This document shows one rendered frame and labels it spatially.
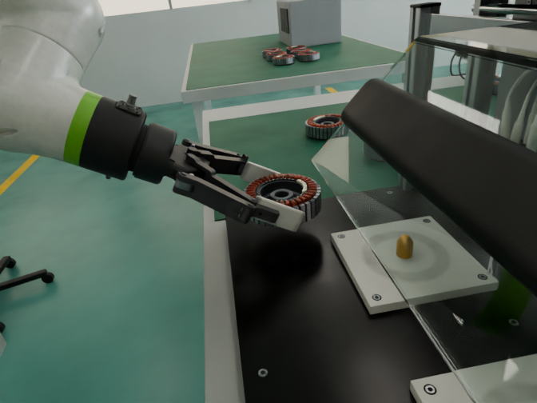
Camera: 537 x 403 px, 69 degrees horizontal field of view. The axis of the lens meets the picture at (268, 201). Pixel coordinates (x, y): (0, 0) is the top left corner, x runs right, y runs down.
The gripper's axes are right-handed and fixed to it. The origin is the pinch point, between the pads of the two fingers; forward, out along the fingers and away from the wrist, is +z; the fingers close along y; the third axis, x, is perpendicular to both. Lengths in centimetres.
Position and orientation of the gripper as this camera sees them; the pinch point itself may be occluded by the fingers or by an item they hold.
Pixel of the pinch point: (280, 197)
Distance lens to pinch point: 57.1
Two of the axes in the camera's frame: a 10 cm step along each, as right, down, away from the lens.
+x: -4.1, 8.3, 3.7
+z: 9.0, 3.1, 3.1
